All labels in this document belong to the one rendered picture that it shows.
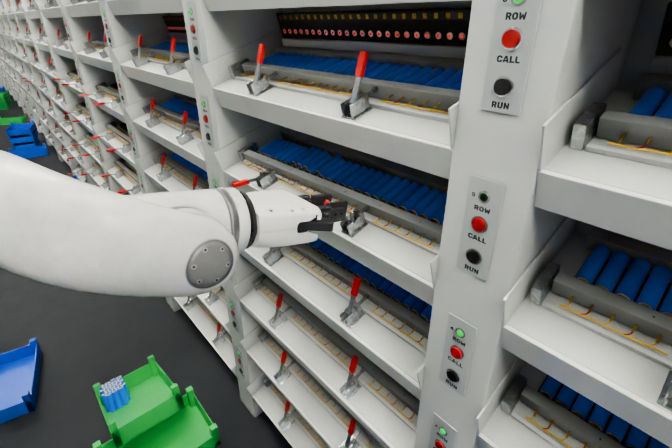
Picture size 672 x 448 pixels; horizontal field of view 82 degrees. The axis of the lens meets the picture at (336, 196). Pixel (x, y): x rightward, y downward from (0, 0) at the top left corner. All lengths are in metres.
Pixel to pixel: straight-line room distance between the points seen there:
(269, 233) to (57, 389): 1.47
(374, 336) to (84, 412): 1.22
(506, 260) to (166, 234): 0.35
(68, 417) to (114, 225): 1.44
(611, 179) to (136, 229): 0.40
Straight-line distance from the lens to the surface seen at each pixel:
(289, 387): 1.17
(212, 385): 1.63
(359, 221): 0.64
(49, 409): 1.80
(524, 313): 0.53
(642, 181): 0.42
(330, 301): 0.80
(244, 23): 0.96
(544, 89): 0.41
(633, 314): 0.53
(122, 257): 0.34
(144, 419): 1.45
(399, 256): 0.59
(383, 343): 0.73
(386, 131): 0.52
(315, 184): 0.75
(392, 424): 0.87
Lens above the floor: 1.21
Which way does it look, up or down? 24 degrees down
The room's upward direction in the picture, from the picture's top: straight up
